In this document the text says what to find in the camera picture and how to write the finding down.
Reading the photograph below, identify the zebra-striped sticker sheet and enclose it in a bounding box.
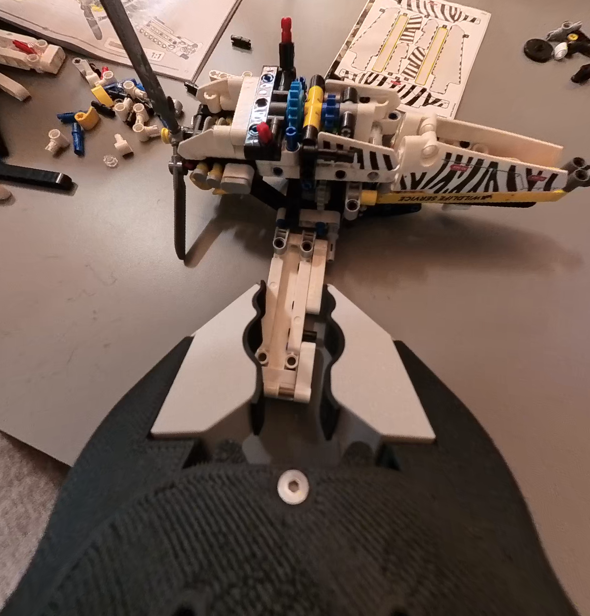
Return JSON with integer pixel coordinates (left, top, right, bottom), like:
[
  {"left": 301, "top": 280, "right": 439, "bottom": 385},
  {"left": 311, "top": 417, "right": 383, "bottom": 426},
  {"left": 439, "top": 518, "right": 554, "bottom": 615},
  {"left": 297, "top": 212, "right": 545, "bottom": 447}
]
[{"left": 326, "top": 0, "right": 492, "bottom": 118}]

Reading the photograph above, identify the black grey lego subassembly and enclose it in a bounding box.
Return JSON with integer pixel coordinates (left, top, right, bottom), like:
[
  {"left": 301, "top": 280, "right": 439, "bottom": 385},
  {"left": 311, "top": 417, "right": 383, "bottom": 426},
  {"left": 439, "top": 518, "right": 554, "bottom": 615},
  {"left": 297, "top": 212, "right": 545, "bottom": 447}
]
[{"left": 525, "top": 20, "right": 590, "bottom": 62}]

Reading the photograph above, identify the white lego wing assembly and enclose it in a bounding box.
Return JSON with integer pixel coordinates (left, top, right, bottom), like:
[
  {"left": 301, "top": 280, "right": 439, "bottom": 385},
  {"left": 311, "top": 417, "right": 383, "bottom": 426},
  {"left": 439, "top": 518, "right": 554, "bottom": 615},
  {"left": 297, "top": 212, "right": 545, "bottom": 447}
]
[
  {"left": 0, "top": 26, "right": 66, "bottom": 75},
  {"left": 256, "top": 225, "right": 336, "bottom": 401}
]

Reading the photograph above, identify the zebra-striped lego aeroplane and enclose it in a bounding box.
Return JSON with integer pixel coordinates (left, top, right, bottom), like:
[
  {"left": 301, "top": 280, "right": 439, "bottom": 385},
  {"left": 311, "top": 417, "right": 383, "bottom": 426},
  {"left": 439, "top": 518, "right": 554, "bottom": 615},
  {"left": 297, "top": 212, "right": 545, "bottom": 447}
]
[{"left": 99, "top": 0, "right": 590, "bottom": 263}]

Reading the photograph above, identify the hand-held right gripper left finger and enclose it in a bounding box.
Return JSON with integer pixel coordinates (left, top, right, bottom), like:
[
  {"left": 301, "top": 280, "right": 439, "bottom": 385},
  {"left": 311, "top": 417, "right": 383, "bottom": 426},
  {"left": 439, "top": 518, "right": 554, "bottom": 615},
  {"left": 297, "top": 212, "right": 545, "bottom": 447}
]
[{"left": 151, "top": 283, "right": 267, "bottom": 440}]

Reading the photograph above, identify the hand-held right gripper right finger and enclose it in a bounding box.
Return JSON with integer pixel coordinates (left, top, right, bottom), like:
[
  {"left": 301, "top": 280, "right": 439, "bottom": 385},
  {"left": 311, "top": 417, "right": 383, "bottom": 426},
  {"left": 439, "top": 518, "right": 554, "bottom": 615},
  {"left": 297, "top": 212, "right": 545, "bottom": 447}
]
[{"left": 322, "top": 284, "right": 436, "bottom": 442}]

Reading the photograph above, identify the pile of small lego pieces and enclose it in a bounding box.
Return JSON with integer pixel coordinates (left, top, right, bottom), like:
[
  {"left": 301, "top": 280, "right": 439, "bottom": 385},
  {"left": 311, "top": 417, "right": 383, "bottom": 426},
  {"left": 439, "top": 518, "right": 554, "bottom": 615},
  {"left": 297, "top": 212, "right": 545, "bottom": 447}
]
[{"left": 45, "top": 57, "right": 161, "bottom": 167}]

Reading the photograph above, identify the white lego panel piece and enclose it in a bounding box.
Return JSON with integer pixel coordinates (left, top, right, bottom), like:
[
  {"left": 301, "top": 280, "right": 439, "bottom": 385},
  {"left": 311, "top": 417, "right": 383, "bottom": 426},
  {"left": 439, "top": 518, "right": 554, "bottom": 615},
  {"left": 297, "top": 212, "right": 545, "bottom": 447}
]
[{"left": 0, "top": 66, "right": 31, "bottom": 102}]

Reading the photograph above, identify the lego instruction booklet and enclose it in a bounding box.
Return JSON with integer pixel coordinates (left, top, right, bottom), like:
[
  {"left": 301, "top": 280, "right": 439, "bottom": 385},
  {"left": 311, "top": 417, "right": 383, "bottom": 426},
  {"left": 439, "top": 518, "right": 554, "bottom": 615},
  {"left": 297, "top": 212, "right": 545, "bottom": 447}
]
[{"left": 0, "top": 0, "right": 243, "bottom": 82}]

